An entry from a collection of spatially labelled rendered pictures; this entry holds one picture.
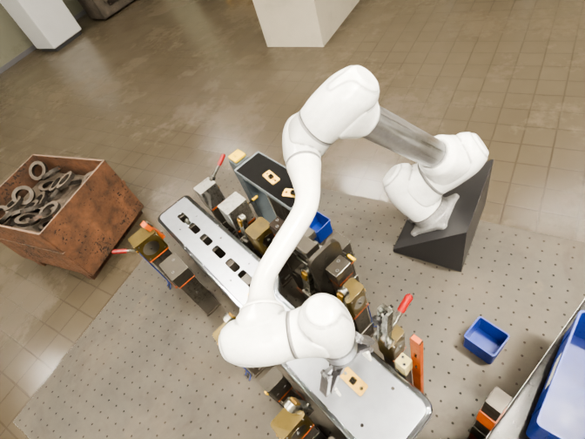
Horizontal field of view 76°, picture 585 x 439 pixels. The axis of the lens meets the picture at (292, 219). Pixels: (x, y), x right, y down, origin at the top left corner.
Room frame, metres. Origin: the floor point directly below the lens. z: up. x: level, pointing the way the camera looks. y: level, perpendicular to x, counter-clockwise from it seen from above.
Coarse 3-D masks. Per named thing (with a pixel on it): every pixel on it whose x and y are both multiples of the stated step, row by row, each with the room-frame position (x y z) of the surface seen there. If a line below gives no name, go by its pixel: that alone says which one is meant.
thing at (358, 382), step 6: (348, 372) 0.38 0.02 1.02; (342, 378) 0.37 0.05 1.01; (348, 378) 0.37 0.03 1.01; (354, 378) 0.36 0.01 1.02; (348, 384) 0.35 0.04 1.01; (354, 384) 0.35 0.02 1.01; (360, 384) 0.34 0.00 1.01; (366, 384) 0.33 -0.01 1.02; (354, 390) 0.33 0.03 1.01; (360, 390) 0.32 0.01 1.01
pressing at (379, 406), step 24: (168, 216) 1.35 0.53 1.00; (192, 216) 1.29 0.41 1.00; (192, 240) 1.14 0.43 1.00; (216, 240) 1.09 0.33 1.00; (240, 240) 1.03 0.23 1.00; (216, 264) 0.97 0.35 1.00; (240, 264) 0.92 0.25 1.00; (240, 288) 0.81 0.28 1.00; (312, 360) 0.46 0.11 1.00; (360, 360) 0.41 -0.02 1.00; (312, 384) 0.40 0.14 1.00; (384, 384) 0.32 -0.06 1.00; (408, 384) 0.29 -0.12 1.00; (336, 408) 0.31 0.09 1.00; (360, 408) 0.29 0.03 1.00; (384, 408) 0.26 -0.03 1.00; (408, 408) 0.24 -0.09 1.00; (432, 408) 0.22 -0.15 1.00; (360, 432) 0.23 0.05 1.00; (384, 432) 0.21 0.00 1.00; (408, 432) 0.19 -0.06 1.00
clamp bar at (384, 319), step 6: (384, 306) 0.43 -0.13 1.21; (390, 306) 0.43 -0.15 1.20; (378, 312) 0.43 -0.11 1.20; (384, 312) 0.42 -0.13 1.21; (390, 312) 0.41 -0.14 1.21; (372, 318) 0.42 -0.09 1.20; (378, 318) 0.41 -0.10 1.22; (384, 318) 0.41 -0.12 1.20; (390, 318) 0.41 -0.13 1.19; (378, 324) 0.40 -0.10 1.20; (384, 324) 0.42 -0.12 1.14; (390, 324) 0.40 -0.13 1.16; (378, 330) 0.42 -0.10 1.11; (384, 330) 0.42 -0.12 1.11; (390, 330) 0.40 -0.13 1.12; (378, 336) 0.42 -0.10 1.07; (390, 336) 0.40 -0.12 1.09
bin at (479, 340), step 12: (480, 324) 0.45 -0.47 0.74; (492, 324) 0.42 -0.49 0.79; (468, 336) 0.43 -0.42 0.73; (480, 336) 0.42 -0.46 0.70; (492, 336) 0.41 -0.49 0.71; (504, 336) 0.37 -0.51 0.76; (468, 348) 0.40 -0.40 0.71; (480, 348) 0.36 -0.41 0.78; (492, 348) 0.37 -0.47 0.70; (492, 360) 0.33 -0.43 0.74
